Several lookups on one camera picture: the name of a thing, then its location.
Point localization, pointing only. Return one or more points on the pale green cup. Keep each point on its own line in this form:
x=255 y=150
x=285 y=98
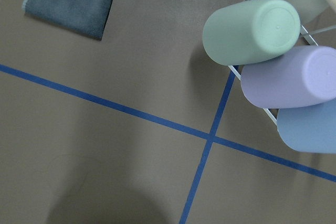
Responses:
x=250 y=32

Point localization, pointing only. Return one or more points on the folded grey cloth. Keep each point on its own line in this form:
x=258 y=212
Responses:
x=72 y=1

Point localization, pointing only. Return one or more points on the lilac cup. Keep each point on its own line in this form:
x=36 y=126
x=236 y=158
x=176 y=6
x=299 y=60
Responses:
x=303 y=76

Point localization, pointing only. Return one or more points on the blue cup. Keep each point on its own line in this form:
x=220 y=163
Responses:
x=308 y=129

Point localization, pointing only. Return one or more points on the white wire cup rack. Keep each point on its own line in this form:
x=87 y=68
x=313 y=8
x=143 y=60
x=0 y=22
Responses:
x=277 y=73

